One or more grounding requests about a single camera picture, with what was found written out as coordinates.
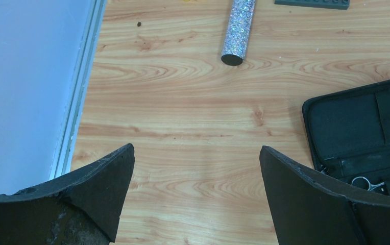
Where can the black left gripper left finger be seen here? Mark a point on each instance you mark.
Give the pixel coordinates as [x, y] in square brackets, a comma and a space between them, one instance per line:
[80, 207]

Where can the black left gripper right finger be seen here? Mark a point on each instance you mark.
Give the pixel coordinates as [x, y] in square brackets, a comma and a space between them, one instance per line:
[309, 207]

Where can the black zip tool case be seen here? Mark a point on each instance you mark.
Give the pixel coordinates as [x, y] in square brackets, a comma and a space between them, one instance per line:
[348, 133]

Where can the silver glitter cylinder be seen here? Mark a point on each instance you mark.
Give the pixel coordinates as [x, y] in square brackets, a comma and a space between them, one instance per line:
[238, 32]

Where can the grey building block baseplate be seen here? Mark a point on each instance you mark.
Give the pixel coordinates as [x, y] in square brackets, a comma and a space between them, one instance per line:
[326, 4]

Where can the aluminium frame rail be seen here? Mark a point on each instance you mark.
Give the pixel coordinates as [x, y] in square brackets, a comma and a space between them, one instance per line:
[77, 91]

